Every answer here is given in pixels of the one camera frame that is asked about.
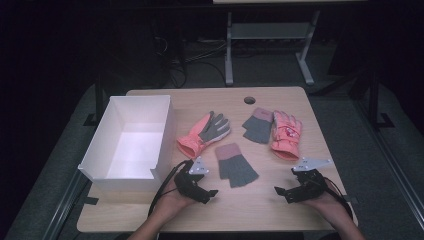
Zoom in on black floor stand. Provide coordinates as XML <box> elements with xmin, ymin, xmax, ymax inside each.
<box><xmin>82</xmin><ymin>73</ymin><xmax>105</xmax><ymax>127</ymax></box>
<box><xmin>365</xmin><ymin>70</ymin><xmax>396</xmax><ymax>130</ymax></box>

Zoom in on person's right hand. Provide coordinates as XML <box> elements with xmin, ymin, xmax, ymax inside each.
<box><xmin>304</xmin><ymin>179</ymin><xmax>352</xmax><ymax>222</ymax></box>

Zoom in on bundle of floor cables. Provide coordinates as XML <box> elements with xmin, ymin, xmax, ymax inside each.
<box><xmin>153</xmin><ymin>35</ymin><xmax>228</xmax><ymax>90</ymax></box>

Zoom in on grey knit glove pink cuff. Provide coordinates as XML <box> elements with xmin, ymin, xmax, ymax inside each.
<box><xmin>214</xmin><ymin>143</ymin><xmax>260</xmax><ymax>189</ymax></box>
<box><xmin>241</xmin><ymin>107</ymin><xmax>275</xmax><ymax>145</ymax></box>

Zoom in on person's left hand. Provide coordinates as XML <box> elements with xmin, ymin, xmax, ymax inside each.
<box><xmin>159</xmin><ymin>179</ymin><xmax>198</xmax><ymax>218</ymax></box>

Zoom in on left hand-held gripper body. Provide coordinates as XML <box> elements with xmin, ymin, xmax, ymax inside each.
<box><xmin>173</xmin><ymin>156</ymin><xmax>211</xmax><ymax>202</ymax></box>

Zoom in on pink ski glove grey palm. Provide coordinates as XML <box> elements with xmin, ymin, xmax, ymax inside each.
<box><xmin>176</xmin><ymin>110</ymin><xmax>232</xmax><ymax>160</ymax></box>

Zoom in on white box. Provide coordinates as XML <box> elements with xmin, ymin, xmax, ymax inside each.
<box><xmin>77</xmin><ymin>94</ymin><xmax>177</xmax><ymax>193</ymax></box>

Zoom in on aluminium floor rail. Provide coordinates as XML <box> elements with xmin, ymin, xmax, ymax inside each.
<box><xmin>352</xmin><ymin>98</ymin><xmax>424</xmax><ymax>231</ymax></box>
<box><xmin>41</xmin><ymin>171</ymin><xmax>92</xmax><ymax>240</ymax></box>

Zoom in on grey metal stand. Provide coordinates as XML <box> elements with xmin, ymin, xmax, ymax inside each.
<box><xmin>224</xmin><ymin>9</ymin><xmax>321</xmax><ymax>87</ymax></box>

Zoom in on pink ski glove printed back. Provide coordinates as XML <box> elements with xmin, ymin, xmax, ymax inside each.
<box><xmin>269</xmin><ymin>110</ymin><xmax>303</xmax><ymax>162</ymax></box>

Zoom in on right hand-held gripper black cable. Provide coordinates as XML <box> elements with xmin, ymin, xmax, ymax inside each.
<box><xmin>321</xmin><ymin>178</ymin><xmax>354</xmax><ymax>220</ymax></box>

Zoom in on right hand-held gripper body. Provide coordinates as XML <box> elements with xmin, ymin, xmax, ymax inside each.
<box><xmin>289</xmin><ymin>157</ymin><xmax>334</xmax><ymax>202</ymax></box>

